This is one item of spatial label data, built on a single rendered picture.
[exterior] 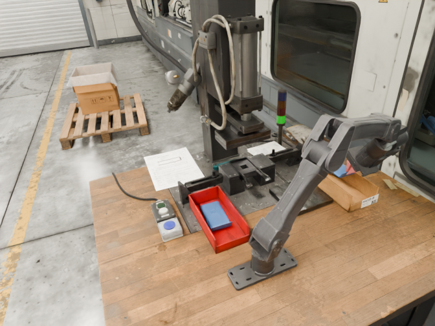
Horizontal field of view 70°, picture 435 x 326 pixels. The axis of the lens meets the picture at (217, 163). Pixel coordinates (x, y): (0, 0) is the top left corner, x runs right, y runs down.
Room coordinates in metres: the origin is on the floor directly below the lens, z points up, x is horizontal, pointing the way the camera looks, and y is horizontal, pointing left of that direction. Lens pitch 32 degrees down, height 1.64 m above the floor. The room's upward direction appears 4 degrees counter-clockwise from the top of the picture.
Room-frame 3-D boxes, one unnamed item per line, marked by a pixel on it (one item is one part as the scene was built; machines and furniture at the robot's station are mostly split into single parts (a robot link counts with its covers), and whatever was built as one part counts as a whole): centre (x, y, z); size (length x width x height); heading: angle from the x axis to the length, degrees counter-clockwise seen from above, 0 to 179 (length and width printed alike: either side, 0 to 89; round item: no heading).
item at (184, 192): (0.93, 0.12, 0.95); 0.06 x 0.03 x 0.09; 111
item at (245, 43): (1.02, -0.11, 1.37); 0.11 x 0.09 x 0.30; 111
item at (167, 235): (0.77, 0.17, 0.90); 0.07 x 0.07 x 0.06; 21
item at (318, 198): (0.90, -0.30, 0.91); 0.17 x 0.16 x 0.02; 111
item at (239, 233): (0.79, 0.01, 0.93); 0.25 x 0.12 x 0.06; 21
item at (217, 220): (0.82, 0.02, 0.92); 0.15 x 0.07 x 0.03; 17
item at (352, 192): (0.94, -0.46, 0.93); 0.25 x 0.13 x 0.08; 21
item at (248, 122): (1.08, -0.08, 1.22); 0.26 x 0.18 x 0.30; 21
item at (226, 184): (1.02, -0.11, 0.94); 0.20 x 0.10 x 0.07; 111
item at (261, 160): (1.02, -0.11, 0.98); 0.20 x 0.10 x 0.01; 111
